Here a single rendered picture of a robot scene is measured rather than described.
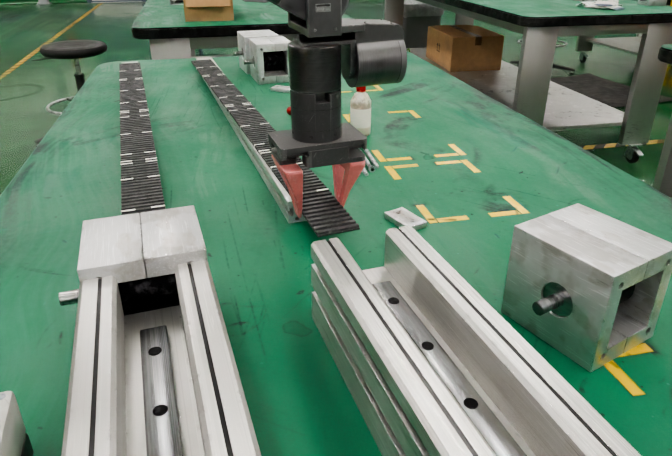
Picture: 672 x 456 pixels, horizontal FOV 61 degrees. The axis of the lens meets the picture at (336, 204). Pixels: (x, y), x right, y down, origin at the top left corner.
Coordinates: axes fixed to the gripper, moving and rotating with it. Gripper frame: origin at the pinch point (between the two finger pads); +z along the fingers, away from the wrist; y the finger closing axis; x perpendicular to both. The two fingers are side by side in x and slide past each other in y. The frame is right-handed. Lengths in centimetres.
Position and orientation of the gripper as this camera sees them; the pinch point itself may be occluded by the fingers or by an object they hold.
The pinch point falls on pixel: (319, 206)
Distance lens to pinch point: 69.3
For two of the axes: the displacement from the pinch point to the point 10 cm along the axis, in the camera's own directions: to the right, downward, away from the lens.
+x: -3.3, -4.1, 8.5
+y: 9.4, -1.6, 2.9
